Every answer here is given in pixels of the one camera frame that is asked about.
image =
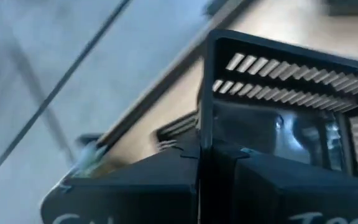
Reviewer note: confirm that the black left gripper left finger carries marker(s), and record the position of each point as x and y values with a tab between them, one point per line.
129	193

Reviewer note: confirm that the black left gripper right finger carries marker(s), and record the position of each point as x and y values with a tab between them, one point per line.
291	193

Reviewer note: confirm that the black plastic basket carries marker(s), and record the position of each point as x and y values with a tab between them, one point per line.
210	62

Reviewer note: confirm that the black aluminium table frame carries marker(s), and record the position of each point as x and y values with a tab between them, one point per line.
154	93

